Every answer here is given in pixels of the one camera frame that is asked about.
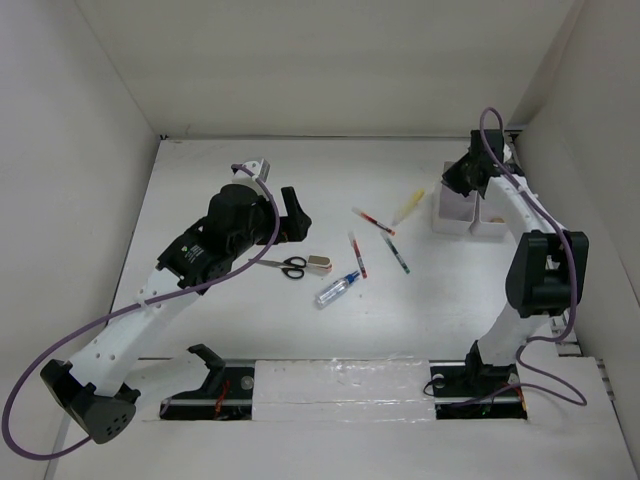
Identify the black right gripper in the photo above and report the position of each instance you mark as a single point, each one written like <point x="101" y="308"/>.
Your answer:
<point x="451" y="176"/>

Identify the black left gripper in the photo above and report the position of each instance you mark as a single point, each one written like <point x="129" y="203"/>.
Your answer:
<point x="294" y="225"/>

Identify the yellow highlighter pen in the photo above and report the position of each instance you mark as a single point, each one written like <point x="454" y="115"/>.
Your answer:
<point x="407" y="207"/>

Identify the red gel pen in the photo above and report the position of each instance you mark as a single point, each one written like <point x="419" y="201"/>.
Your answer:
<point x="373" y="221"/>
<point x="358" y="255"/>

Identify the green gel pen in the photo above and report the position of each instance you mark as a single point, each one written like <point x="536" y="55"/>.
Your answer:
<point x="388" y="241"/>

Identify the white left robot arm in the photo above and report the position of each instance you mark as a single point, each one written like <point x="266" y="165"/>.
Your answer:
<point x="97" y="387"/>

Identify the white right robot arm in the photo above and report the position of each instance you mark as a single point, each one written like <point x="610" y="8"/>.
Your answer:
<point x="545" y="278"/>

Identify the beige eraser block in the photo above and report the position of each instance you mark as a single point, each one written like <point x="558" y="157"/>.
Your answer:
<point x="319" y="263"/>

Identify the white divided organizer left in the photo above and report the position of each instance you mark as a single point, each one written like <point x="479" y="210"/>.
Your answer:
<point x="452" y="213"/>

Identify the clear glue bottle blue cap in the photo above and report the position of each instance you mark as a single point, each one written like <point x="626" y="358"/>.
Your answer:
<point x="335" y="290"/>

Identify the black handled scissors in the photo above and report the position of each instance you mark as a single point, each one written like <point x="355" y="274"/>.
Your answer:
<point x="292" y="267"/>

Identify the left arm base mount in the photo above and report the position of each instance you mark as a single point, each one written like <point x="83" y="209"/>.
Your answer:
<point x="224" y="394"/>

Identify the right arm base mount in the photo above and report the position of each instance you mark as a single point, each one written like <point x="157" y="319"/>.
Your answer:
<point x="461" y="394"/>

